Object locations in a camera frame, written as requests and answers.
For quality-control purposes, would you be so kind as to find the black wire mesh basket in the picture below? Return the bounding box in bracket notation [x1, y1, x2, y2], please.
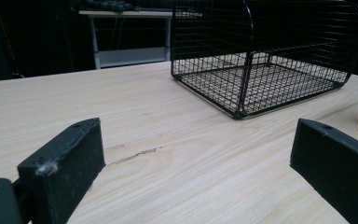
[170, 0, 358, 120]

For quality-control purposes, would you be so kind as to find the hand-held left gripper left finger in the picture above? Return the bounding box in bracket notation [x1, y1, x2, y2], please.
[17, 117, 106, 224]

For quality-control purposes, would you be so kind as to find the dark bundle on table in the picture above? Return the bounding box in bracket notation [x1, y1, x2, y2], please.
[71, 0, 142, 13]

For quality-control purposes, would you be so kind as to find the white metal frame table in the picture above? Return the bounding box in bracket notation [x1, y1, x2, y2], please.
[77, 9, 203, 70]

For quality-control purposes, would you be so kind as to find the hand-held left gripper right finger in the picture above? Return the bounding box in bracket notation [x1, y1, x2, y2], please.
[289, 118, 358, 224]

